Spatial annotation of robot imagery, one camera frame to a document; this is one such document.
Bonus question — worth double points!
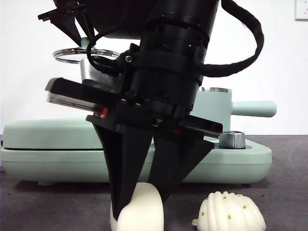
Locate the silver control knob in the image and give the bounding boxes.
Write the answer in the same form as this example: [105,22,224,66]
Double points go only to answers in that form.
[219,130,246,149]

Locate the plain white steamed bun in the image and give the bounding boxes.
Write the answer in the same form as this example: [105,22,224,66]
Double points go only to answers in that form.
[109,182,166,231]

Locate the mint green pot with handle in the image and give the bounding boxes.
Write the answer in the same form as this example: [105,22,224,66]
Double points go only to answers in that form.
[191,87,277,135]

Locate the ribbed white bun green dots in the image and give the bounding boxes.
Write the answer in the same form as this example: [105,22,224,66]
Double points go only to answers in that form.
[192,192,267,231]

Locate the thin black cable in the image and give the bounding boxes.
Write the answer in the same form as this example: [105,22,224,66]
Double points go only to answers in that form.
[86,31,126,75]

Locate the mint green breakfast machine base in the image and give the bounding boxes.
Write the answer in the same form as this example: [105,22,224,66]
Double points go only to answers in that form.
[0,138,273,187]

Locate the black sleeved cable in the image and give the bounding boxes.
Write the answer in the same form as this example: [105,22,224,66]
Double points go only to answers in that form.
[201,0,265,77]

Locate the glass pot lid green knob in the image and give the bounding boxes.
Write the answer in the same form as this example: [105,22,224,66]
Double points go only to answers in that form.
[52,37,121,65]

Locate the white wall socket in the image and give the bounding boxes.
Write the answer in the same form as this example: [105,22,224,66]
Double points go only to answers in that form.
[295,0,308,21]

